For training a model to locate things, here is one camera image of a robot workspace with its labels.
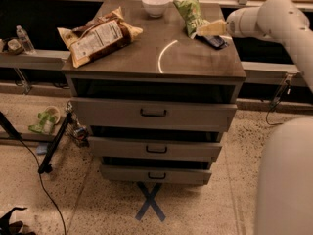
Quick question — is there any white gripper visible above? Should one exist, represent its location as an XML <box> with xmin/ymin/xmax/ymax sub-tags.
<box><xmin>197</xmin><ymin>9</ymin><xmax>250</xmax><ymax>38</ymax></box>

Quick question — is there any blue rxbar blueberry bar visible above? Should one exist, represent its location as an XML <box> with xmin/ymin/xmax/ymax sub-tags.
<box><xmin>199</xmin><ymin>36</ymin><xmax>228</xmax><ymax>50</ymax></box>

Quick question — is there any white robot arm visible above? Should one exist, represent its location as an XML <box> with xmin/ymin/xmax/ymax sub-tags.
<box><xmin>196</xmin><ymin>0</ymin><xmax>313</xmax><ymax>92</ymax></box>

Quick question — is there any green jalapeno chip bag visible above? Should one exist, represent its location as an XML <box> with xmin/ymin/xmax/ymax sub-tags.
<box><xmin>173</xmin><ymin>0</ymin><xmax>208</xmax><ymax>39</ymax></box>

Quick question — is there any brown yellow chip bag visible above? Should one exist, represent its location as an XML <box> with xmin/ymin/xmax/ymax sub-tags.
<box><xmin>58</xmin><ymin>7</ymin><xmax>143</xmax><ymax>68</ymax></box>

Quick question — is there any green snack bag on floor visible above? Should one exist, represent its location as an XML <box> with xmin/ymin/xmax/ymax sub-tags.
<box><xmin>28</xmin><ymin>106</ymin><xmax>61</xmax><ymax>135</ymax></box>

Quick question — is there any white bowl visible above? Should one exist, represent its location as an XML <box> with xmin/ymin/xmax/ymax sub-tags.
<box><xmin>142</xmin><ymin>0</ymin><xmax>170</xmax><ymax>18</ymax></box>

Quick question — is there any grey drawer cabinet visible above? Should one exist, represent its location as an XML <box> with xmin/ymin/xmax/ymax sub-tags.
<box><xmin>61</xmin><ymin>0</ymin><xmax>246</xmax><ymax>186</ymax></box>

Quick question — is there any top grey drawer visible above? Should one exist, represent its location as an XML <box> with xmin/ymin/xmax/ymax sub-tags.
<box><xmin>71</xmin><ymin>97</ymin><xmax>237</xmax><ymax>132</ymax></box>

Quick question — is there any grey drawer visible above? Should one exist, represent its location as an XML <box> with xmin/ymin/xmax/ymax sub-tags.
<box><xmin>100</xmin><ymin>164</ymin><xmax>211</xmax><ymax>185</ymax></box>
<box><xmin>89</xmin><ymin>137</ymin><xmax>222</xmax><ymax>162</ymax></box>
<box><xmin>71</xmin><ymin>97</ymin><xmax>237</xmax><ymax>132</ymax></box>

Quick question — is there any middle grey drawer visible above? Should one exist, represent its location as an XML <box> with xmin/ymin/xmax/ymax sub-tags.
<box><xmin>89</xmin><ymin>137</ymin><xmax>222</xmax><ymax>162</ymax></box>

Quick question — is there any small can on floor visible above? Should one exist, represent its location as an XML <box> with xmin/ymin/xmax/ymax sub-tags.
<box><xmin>73</xmin><ymin>127</ymin><xmax>88</xmax><ymax>140</ymax></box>

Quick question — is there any bottom grey drawer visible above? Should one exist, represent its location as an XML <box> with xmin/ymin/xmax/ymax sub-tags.
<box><xmin>100</xmin><ymin>164</ymin><xmax>211</xmax><ymax>185</ymax></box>

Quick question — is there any blue tape cross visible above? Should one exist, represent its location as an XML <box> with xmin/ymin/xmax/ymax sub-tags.
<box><xmin>135</xmin><ymin>182</ymin><xmax>166</xmax><ymax>221</ymax></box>

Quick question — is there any clear water bottle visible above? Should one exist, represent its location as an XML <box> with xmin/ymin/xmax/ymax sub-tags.
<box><xmin>16</xmin><ymin>25</ymin><xmax>35</xmax><ymax>55</ymax></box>

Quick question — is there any round container on shelf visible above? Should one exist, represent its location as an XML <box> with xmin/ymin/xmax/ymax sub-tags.
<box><xmin>2</xmin><ymin>39</ymin><xmax>23</xmax><ymax>55</ymax></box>

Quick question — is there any black tripod leg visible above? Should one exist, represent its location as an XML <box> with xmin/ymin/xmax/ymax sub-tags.
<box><xmin>38</xmin><ymin>113</ymin><xmax>72</xmax><ymax>174</ymax></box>

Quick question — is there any black object bottom left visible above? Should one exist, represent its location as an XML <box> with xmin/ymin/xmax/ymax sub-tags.
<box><xmin>0</xmin><ymin>207</ymin><xmax>36</xmax><ymax>235</ymax></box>

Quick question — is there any black cable on floor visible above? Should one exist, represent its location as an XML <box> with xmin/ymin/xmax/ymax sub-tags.
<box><xmin>0</xmin><ymin>112</ymin><xmax>67</xmax><ymax>235</ymax></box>

